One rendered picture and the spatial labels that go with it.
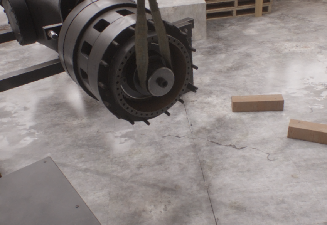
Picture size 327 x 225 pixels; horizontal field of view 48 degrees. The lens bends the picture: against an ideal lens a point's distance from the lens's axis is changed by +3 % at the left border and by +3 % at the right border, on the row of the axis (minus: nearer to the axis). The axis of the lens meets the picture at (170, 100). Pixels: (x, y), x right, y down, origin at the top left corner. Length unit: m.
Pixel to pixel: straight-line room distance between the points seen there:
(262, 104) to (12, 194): 2.16
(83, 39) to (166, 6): 2.60
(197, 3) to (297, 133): 2.21
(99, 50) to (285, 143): 1.55
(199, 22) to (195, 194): 2.61
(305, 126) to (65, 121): 1.87
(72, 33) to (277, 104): 1.75
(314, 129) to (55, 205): 1.95
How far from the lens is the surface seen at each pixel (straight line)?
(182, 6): 4.31
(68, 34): 1.90
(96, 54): 1.62
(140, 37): 1.51
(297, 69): 3.70
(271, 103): 2.95
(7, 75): 2.54
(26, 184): 1.21
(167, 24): 1.66
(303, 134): 2.68
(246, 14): 5.29
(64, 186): 1.16
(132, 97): 1.74
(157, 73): 1.58
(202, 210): 2.14
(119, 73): 1.56
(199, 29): 4.42
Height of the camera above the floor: 1.58
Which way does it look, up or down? 30 degrees down
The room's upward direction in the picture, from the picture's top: 5 degrees counter-clockwise
